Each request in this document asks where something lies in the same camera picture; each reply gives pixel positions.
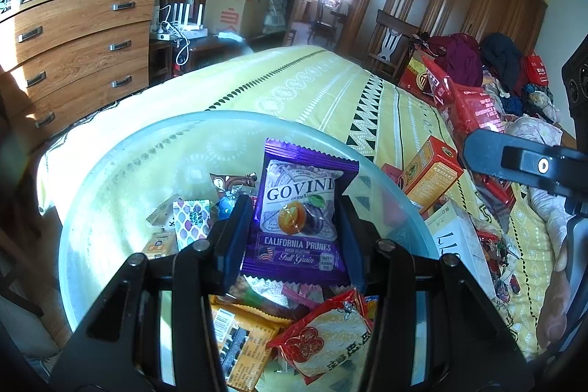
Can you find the white wifi router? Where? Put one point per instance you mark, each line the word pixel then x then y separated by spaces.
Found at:
pixel 179 21

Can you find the purple Govini prunes packet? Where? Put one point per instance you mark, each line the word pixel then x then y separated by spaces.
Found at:
pixel 293 237

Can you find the person's right hand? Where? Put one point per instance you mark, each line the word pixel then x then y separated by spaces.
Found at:
pixel 552 320

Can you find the colourful scale pattern snack packet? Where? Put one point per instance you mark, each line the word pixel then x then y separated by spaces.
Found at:
pixel 192 221

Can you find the yellow patterned bed cover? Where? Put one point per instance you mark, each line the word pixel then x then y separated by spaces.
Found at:
pixel 298 98

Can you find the lower cardboard box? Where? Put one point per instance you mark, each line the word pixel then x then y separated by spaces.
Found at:
pixel 241 17

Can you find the large red snack bag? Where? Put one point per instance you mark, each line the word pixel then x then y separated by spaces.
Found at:
pixel 464 110

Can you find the white carton box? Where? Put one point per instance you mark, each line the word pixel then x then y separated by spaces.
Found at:
pixel 453 233

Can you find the wooden chest of drawers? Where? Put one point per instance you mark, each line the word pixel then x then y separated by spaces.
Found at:
pixel 62 60

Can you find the dark wooden chair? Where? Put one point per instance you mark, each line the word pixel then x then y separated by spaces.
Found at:
pixel 390 47

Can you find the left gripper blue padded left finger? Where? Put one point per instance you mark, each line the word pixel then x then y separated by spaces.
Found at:
pixel 229 239

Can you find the orange red carton box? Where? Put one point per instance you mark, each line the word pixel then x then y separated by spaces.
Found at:
pixel 430 174

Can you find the orange biscuit packet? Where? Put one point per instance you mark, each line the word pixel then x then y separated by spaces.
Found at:
pixel 242 334

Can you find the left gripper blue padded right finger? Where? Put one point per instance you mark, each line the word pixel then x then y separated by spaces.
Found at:
pixel 358 240

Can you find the maroon clothes pile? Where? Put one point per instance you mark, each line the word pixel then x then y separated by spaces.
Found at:
pixel 458 55

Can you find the translucent plastic bowl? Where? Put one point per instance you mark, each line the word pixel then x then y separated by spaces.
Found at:
pixel 151 326

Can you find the red white rice cracker packet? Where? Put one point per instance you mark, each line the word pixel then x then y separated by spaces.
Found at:
pixel 327 337

